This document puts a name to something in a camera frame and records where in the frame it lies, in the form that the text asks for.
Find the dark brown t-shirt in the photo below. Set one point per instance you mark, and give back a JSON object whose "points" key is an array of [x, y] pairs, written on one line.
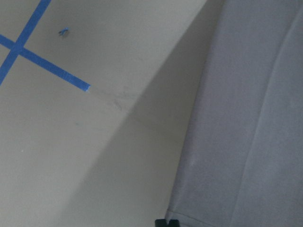
{"points": [[242, 159]]}

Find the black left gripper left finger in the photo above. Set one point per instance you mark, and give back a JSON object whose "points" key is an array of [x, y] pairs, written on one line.
{"points": [[161, 223]]}

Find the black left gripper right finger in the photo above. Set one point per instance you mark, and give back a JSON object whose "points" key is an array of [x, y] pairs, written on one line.
{"points": [[173, 223]]}

